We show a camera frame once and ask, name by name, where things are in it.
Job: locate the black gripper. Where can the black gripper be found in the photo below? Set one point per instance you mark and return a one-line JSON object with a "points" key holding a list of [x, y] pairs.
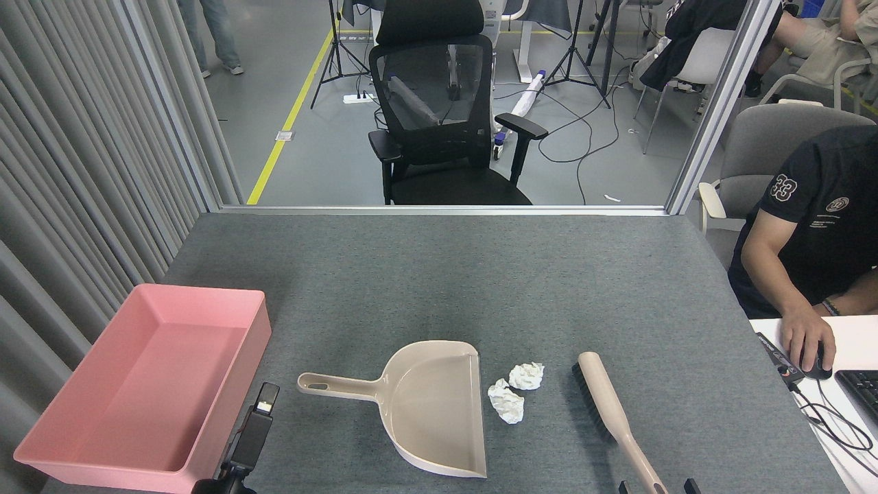
{"points": [[219, 487]]}

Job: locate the beige hand brush black bristles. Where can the beige hand brush black bristles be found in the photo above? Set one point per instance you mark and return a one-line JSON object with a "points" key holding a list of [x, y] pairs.
{"points": [[603, 391]]}

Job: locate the long white paper ball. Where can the long white paper ball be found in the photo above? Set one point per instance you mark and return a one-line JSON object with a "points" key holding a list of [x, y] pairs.
{"points": [[506, 403]]}

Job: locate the small white paper ball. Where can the small white paper ball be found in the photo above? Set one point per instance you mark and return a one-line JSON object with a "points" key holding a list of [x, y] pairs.
{"points": [[527, 376]]}

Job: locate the black computer mouse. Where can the black computer mouse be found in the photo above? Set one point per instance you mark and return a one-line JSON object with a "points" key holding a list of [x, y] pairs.
{"points": [[820, 374]]}

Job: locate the beige plastic dustpan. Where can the beige plastic dustpan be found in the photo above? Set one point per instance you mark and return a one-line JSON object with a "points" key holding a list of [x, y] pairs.
{"points": [[432, 412]]}

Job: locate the person's right forearm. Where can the person's right forearm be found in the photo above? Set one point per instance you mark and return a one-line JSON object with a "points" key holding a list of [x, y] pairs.
{"points": [[769, 274]]}

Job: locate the person's left forearm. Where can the person's left forearm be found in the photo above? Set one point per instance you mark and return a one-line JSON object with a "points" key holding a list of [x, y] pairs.
{"points": [[857, 298]]}

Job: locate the pink plastic bin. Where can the pink plastic bin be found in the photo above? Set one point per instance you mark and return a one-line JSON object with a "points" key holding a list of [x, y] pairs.
{"points": [[171, 357]]}

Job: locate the person's right hand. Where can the person's right hand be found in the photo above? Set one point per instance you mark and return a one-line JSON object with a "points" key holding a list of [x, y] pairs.
{"points": [[806, 336]]}

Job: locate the black device with red button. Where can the black device with red button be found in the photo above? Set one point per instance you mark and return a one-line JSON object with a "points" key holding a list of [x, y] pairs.
{"points": [[775, 355]]}

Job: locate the black keyboard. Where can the black keyboard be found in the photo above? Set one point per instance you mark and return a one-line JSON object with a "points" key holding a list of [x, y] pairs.
{"points": [[864, 391]]}

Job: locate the black mesh office chair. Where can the black mesh office chair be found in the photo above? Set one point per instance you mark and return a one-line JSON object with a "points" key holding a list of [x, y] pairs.
{"points": [[446, 185]]}

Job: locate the grey pleated curtain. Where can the grey pleated curtain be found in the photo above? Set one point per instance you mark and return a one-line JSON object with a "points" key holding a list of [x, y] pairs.
{"points": [[68, 137]]}

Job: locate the grey upholstered chair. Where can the grey upholstered chair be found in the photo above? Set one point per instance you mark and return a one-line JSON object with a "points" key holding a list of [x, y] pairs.
{"points": [[761, 144]]}

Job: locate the white power strip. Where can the white power strip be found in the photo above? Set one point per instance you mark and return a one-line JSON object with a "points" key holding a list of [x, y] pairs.
{"points": [[358, 99]]}

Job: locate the black tripod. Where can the black tripod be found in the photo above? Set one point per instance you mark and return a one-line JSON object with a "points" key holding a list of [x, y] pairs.
{"points": [[575, 55], [336, 48]]}

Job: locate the standing person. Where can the standing person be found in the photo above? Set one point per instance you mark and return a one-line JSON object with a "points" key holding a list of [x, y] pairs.
{"points": [[219, 34]]}

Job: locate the white plastic chair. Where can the white plastic chair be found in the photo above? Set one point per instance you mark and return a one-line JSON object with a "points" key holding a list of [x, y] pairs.
{"points": [[710, 58]]}

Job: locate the white stand on wheels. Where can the white stand on wheels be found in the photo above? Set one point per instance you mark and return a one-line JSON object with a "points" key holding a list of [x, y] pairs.
{"points": [[525, 48]]}

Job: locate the black jacket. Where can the black jacket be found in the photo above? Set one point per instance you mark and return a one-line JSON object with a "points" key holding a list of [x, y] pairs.
{"points": [[693, 34]]}

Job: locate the seated person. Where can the seated person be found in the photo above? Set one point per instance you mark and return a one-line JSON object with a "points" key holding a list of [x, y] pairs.
{"points": [[816, 41]]}

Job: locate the silver table rail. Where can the silver table rail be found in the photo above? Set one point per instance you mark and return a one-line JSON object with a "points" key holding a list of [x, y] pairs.
{"points": [[446, 210]]}

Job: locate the silver post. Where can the silver post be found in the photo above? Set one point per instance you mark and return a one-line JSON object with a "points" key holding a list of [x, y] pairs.
{"points": [[720, 103]]}

